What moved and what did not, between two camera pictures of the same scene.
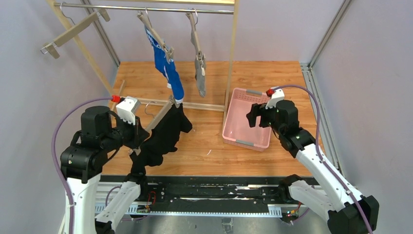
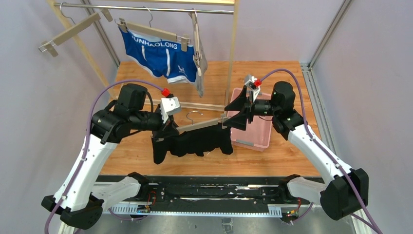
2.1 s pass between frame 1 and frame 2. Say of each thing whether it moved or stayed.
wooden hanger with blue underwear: moved
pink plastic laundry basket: stayed
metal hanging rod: stayed
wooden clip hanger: moved
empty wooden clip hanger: stayed
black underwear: moved
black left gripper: moved
